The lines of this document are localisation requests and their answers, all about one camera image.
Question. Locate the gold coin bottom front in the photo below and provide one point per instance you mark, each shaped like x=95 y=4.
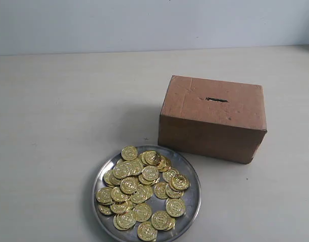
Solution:
x=146 y=231

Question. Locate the brown cardboard coin box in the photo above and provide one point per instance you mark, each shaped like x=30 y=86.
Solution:
x=212 y=118

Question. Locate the round steel plate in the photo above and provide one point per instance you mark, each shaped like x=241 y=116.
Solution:
x=191 y=198

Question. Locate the gold coin top of pile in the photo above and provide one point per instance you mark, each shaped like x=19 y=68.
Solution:
x=129 y=153

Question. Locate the gold coin lower right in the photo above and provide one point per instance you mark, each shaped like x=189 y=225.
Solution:
x=175 y=207

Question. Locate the gold coin far left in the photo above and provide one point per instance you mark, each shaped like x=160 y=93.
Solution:
x=104 y=195

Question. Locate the gold coin pile centre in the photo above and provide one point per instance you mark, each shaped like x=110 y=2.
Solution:
x=150 y=173

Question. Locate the gold coin right stack top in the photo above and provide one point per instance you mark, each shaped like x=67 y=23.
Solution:
x=180 y=182

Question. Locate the gold coin bottom centre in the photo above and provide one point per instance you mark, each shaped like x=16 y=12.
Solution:
x=160 y=220

